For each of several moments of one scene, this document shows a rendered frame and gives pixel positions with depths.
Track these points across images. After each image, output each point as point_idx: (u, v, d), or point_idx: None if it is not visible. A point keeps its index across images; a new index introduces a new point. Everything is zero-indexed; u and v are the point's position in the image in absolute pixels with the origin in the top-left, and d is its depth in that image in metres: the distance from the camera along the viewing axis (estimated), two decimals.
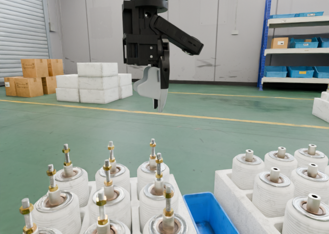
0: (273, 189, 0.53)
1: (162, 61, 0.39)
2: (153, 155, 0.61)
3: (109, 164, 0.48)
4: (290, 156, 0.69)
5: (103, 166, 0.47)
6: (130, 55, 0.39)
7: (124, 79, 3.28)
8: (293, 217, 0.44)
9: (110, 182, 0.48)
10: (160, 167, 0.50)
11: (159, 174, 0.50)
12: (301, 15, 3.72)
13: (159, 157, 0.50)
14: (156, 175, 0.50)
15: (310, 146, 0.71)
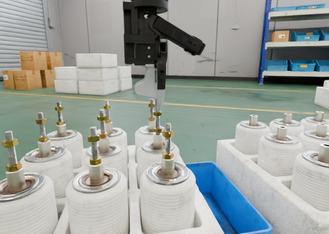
0: (281, 146, 0.49)
1: (159, 63, 0.39)
2: (152, 116, 0.58)
3: (104, 115, 0.44)
4: (296, 122, 0.66)
5: (98, 116, 0.44)
6: (128, 55, 0.40)
7: (124, 71, 3.25)
8: (304, 168, 0.41)
9: (105, 134, 0.44)
10: (155, 121, 0.46)
11: (155, 127, 0.47)
12: (302, 8, 3.69)
13: (158, 111, 0.46)
14: None
15: (317, 113, 0.68)
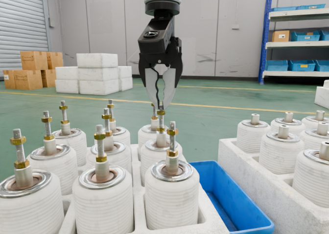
0: (282, 145, 0.50)
1: (140, 62, 0.45)
2: (154, 115, 0.58)
3: (108, 113, 0.45)
4: (297, 121, 0.66)
5: (102, 115, 0.44)
6: None
7: (124, 71, 3.25)
8: (306, 165, 0.41)
9: (109, 132, 0.45)
10: (161, 120, 0.47)
11: (161, 127, 0.47)
12: (302, 8, 3.69)
13: (162, 110, 0.47)
14: (157, 128, 0.47)
15: (318, 112, 0.68)
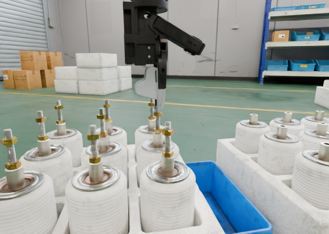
0: (281, 145, 0.49)
1: (159, 61, 0.39)
2: (152, 115, 0.58)
3: (104, 113, 0.44)
4: (296, 121, 0.66)
5: (97, 115, 0.43)
6: (128, 55, 0.40)
7: (124, 71, 3.25)
8: (304, 166, 0.40)
9: (105, 132, 0.44)
10: (157, 122, 0.46)
11: (156, 128, 0.46)
12: (302, 7, 3.68)
13: None
14: (153, 128, 0.47)
15: (317, 112, 0.67)
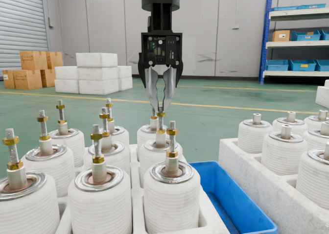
0: (285, 145, 0.48)
1: (182, 62, 0.43)
2: (154, 115, 0.57)
3: (106, 113, 0.44)
4: (300, 121, 0.65)
5: (100, 114, 0.43)
6: (176, 54, 0.37)
7: (124, 70, 3.24)
8: (310, 166, 0.40)
9: (107, 132, 0.44)
10: (158, 122, 0.46)
11: (158, 128, 0.46)
12: (303, 7, 3.68)
13: (162, 112, 0.45)
14: (158, 128, 0.47)
15: (321, 111, 0.67)
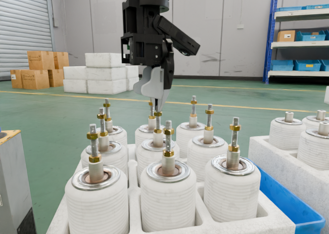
0: (326, 141, 0.51)
1: (168, 63, 0.39)
2: (194, 113, 0.59)
3: (155, 111, 0.46)
4: None
5: (161, 112, 0.46)
6: (135, 54, 0.38)
7: (131, 70, 3.26)
8: None
9: None
10: (207, 119, 0.48)
11: (206, 125, 0.49)
12: (308, 8, 3.70)
13: (211, 109, 0.48)
14: (206, 125, 0.49)
15: None
